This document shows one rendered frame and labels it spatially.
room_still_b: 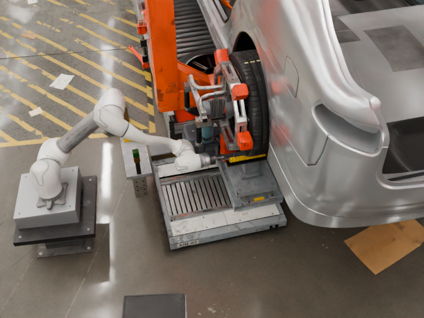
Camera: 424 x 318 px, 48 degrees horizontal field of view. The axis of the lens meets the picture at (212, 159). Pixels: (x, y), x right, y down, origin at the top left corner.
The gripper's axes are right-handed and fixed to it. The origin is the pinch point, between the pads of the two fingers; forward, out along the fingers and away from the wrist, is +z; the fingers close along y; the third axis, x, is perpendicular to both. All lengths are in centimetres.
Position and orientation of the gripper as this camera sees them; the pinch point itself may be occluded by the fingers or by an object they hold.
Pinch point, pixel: (240, 153)
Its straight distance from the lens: 304.1
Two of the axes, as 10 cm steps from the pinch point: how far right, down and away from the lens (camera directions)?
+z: 9.7, -1.8, 1.7
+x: -1.7, -9.8, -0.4
